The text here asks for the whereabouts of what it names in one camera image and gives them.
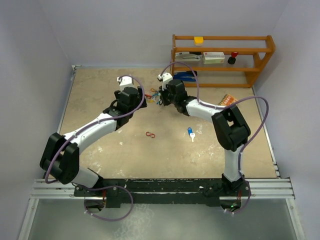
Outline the red carabiner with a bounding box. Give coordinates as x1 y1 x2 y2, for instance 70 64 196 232
145 131 156 138

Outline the key with blue tag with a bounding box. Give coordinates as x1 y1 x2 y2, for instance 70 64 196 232
187 127 196 143

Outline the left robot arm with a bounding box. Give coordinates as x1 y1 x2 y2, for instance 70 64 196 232
40 86 147 196

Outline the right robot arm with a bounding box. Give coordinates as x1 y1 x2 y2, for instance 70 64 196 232
159 79 251 196

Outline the blue stapler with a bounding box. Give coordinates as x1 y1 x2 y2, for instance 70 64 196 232
173 70 198 82

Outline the grey stapler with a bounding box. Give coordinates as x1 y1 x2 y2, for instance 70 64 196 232
174 51 202 62

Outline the orange spiral notebook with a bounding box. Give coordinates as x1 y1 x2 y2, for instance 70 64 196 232
218 94 238 107

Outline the white and red box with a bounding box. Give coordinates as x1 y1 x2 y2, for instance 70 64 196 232
202 52 225 64

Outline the yellow lidded jar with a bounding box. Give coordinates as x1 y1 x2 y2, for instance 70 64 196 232
193 36 204 47

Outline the red and black stamp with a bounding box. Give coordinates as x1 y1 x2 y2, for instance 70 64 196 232
227 52 239 65

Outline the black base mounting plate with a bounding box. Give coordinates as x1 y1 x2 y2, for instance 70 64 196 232
74 177 250 209

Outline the wooden shelf rack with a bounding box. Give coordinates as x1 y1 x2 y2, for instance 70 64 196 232
169 35 276 88

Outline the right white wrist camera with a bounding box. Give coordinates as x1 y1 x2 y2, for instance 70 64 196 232
157 72 173 91

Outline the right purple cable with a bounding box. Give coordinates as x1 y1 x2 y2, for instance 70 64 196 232
161 61 270 215

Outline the purple cable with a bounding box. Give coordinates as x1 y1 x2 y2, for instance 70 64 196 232
161 61 270 215
44 74 146 222

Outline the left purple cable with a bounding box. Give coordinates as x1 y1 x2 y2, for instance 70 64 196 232
44 74 146 222

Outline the aluminium rail frame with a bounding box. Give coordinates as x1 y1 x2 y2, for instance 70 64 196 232
17 64 306 240

